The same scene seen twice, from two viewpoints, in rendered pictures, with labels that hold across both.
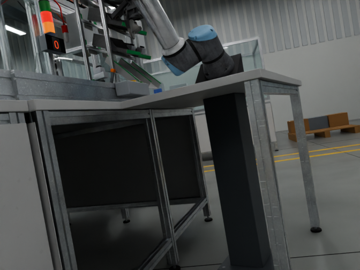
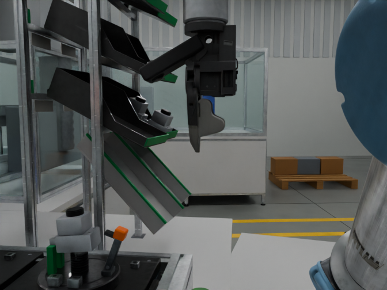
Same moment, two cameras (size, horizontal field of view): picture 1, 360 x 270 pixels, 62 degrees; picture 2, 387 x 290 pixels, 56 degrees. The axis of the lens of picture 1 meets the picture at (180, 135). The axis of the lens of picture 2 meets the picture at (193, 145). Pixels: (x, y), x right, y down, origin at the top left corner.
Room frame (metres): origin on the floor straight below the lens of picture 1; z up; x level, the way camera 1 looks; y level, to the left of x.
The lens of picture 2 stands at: (0.95, 0.30, 1.28)
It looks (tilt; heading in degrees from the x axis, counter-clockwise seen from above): 6 degrees down; 347
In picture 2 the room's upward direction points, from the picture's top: straight up
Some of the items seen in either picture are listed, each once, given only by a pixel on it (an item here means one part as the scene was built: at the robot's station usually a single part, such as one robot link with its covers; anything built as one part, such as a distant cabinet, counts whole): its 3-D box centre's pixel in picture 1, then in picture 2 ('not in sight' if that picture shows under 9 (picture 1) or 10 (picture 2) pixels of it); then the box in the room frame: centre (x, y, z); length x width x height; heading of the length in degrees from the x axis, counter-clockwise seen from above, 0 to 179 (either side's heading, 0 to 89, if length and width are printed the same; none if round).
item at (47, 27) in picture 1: (49, 28); not in sight; (1.46, 0.53, 1.28); 0.05 x 0.05 x 0.05
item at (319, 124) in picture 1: (320, 126); (310, 171); (6.28, -2.92, 0.20); 1.20 x 0.80 x 0.41; 80
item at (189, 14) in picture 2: not in sight; (205, 14); (1.56, 0.14, 1.43); 0.08 x 0.08 x 0.05
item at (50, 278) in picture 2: not in sight; (54, 279); (1.55, 0.39, 1.00); 0.02 x 0.01 x 0.02; 70
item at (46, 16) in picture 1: (46, 18); not in sight; (1.46, 0.53, 1.33); 0.05 x 0.05 x 0.05
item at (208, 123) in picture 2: (133, 28); (207, 126); (1.54, 0.14, 1.25); 0.06 x 0.03 x 0.09; 70
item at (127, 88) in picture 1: (133, 89); not in sight; (1.44, 0.18, 0.93); 0.21 x 0.07 x 0.06; 160
